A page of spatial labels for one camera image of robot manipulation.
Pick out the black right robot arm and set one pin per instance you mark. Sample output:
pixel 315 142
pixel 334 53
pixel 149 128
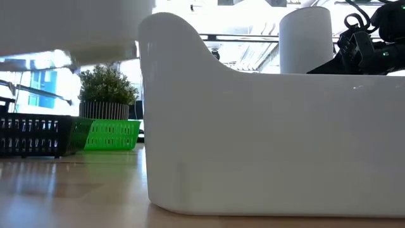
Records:
pixel 392 19

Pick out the tall white cylinder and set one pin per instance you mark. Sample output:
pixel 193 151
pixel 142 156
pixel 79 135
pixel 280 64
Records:
pixel 303 41

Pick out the green plant in ribbed pot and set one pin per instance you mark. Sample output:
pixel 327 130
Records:
pixel 106 85

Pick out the green perforated plastic basket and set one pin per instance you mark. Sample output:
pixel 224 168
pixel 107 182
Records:
pixel 112 136

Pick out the white plastic basket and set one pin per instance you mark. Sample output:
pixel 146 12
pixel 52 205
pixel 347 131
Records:
pixel 63 25
pixel 269 142

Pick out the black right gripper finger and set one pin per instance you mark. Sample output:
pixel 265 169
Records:
pixel 329 66

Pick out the black perforated plastic basket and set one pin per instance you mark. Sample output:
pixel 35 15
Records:
pixel 68 133

